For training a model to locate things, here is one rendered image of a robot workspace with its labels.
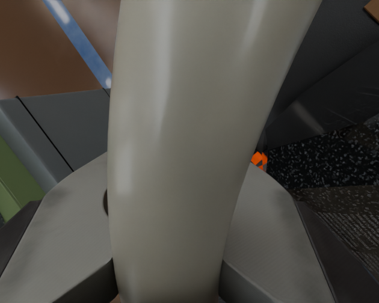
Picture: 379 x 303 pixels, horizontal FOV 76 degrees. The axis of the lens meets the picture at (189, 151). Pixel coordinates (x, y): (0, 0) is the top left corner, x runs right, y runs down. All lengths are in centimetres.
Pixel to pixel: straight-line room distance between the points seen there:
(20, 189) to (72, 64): 109
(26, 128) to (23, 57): 121
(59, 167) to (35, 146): 7
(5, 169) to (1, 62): 139
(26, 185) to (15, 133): 12
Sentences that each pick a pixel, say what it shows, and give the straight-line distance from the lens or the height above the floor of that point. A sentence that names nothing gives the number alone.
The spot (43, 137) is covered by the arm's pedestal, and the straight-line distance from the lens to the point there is 70.
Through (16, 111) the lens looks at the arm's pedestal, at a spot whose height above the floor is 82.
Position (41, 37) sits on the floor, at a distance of 177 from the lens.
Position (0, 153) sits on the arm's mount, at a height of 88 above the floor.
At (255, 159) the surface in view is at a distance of 127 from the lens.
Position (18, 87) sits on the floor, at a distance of 194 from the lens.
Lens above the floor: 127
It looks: 67 degrees down
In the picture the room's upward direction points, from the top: 140 degrees counter-clockwise
